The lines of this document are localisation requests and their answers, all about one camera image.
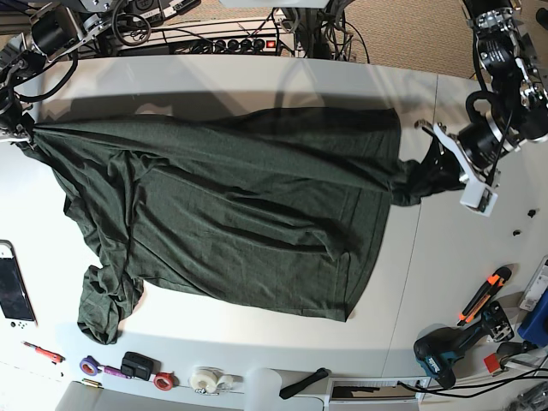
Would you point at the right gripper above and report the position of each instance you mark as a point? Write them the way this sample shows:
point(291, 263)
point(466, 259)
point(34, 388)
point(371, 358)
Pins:
point(17, 124)

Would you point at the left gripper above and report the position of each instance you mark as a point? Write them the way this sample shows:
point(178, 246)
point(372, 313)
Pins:
point(483, 143)

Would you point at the dark green t-shirt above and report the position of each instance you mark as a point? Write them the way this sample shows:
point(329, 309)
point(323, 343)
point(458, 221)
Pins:
point(280, 209)

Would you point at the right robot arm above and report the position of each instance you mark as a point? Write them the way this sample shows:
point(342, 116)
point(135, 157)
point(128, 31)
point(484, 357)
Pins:
point(58, 31)

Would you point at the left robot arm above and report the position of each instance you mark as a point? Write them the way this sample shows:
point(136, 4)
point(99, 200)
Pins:
point(510, 107)

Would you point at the orange black utility knife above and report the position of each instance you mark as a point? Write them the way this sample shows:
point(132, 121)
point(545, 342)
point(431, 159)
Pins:
point(484, 294)

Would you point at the blue box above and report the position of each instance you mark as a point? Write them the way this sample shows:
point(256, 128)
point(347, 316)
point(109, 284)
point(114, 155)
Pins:
point(534, 326)

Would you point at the white handheld game console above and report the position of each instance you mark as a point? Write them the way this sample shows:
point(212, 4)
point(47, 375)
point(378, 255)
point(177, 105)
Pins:
point(15, 303)

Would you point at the teal black power drill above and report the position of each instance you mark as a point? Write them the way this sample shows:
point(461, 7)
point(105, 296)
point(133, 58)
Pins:
point(438, 351)

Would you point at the red screwdriver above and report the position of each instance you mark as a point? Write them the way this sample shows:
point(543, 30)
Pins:
point(51, 356)

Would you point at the black power strip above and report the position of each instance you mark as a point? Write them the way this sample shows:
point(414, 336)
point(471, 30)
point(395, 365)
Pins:
point(258, 46)

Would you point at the purple tape roll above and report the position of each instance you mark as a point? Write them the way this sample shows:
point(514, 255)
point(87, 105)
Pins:
point(90, 366)

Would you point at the red tape roll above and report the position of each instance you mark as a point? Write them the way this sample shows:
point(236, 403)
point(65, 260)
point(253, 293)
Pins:
point(164, 381)

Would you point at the white paper roll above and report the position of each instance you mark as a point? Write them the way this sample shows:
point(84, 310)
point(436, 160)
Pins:
point(261, 389)

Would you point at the clear tape dispenser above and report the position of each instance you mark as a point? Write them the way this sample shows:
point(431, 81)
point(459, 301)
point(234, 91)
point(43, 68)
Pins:
point(210, 381)

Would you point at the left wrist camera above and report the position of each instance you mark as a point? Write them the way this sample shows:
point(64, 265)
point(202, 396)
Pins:
point(479, 198)

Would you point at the black action camera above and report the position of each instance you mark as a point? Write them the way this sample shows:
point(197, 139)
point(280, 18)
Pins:
point(136, 365)

